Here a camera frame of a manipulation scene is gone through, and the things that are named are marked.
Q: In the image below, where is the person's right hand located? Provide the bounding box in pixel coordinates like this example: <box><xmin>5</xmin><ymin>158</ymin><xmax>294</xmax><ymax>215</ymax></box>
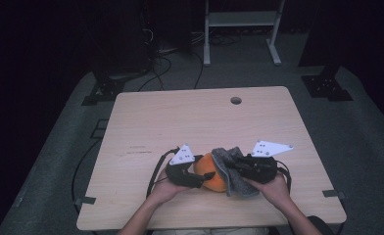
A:
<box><xmin>245</xmin><ymin>172</ymin><xmax>292</xmax><ymax>212</ymax></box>

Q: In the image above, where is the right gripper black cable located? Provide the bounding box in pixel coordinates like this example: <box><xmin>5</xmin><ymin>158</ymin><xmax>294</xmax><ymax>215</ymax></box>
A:
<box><xmin>276</xmin><ymin>160</ymin><xmax>293</xmax><ymax>194</ymax></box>

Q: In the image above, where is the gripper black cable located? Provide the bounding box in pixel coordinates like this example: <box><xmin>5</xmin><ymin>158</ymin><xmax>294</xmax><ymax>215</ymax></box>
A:
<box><xmin>276</xmin><ymin>160</ymin><xmax>293</xmax><ymax>194</ymax></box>
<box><xmin>145</xmin><ymin>147</ymin><xmax>180</xmax><ymax>199</ymax></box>

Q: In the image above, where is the grey table edge bracket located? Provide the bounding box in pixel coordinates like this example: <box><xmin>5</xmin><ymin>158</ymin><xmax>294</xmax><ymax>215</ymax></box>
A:
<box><xmin>321</xmin><ymin>189</ymin><xmax>347</xmax><ymax>200</ymax></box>
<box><xmin>73</xmin><ymin>195</ymin><xmax>97</xmax><ymax>208</ymax></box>

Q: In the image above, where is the dark cabinet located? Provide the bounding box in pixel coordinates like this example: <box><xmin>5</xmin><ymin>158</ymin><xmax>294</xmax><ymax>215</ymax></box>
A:
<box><xmin>91</xmin><ymin>0</ymin><xmax>155</xmax><ymax>81</ymax></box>

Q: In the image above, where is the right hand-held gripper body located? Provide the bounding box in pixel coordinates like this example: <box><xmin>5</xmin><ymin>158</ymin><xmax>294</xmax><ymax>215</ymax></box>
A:
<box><xmin>242</xmin><ymin>140</ymin><xmax>295</xmax><ymax>184</ymax></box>

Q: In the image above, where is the orange plush toy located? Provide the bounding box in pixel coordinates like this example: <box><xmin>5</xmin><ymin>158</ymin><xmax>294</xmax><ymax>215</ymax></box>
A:
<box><xmin>193</xmin><ymin>152</ymin><xmax>229</xmax><ymax>193</ymax></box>

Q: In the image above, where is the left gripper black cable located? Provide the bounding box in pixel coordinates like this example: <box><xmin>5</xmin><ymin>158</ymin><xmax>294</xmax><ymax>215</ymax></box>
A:
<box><xmin>145</xmin><ymin>147</ymin><xmax>180</xmax><ymax>199</ymax></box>

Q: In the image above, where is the person's left hand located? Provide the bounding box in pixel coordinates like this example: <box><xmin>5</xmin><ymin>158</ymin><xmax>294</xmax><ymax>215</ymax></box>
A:
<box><xmin>147</xmin><ymin>169</ymin><xmax>189</xmax><ymax>205</ymax></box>

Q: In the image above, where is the white metal stand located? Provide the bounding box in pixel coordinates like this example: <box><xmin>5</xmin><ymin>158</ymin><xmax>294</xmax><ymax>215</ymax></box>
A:
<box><xmin>203</xmin><ymin>0</ymin><xmax>286</xmax><ymax>68</ymax></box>

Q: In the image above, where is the grey felt cloth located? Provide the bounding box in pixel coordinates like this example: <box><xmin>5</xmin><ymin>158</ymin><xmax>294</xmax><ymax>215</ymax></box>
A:
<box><xmin>211</xmin><ymin>146</ymin><xmax>261</xmax><ymax>200</ymax></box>

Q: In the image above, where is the thin black floor cable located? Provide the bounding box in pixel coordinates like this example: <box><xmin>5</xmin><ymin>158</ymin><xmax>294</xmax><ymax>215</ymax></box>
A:
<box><xmin>193</xmin><ymin>50</ymin><xmax>205</xmax><ymax>90</ymax></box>

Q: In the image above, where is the black stand base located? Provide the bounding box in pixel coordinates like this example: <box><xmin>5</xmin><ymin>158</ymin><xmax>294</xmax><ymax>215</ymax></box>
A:
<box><xmin>301</xmin><ymin>65</ymin><xmax>355</xmax><ymax>102</ymax></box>
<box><xmin>80</xmin><ymin>77</ymin><xmax>126</xmax><ymax>107</ymax></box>

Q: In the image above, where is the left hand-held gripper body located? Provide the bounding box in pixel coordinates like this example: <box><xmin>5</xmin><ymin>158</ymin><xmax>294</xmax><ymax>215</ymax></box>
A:
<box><xmin>165</xmin><ymin>143</ymin><xmax>205</xmax><ymax>189</ymax></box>

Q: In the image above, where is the looped black floor cable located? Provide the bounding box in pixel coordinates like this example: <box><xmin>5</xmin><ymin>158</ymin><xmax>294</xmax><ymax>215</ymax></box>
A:
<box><xmin>137</xmin><ymin>55</ymin><xmax>173</xmax><ymax>93</ymax></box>

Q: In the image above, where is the long black floor cable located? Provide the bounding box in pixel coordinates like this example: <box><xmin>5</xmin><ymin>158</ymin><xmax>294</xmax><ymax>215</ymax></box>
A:
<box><xmin>71</xmin><ymin>138</ymin><xmax>103</xmax><ymax>214</ymax></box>

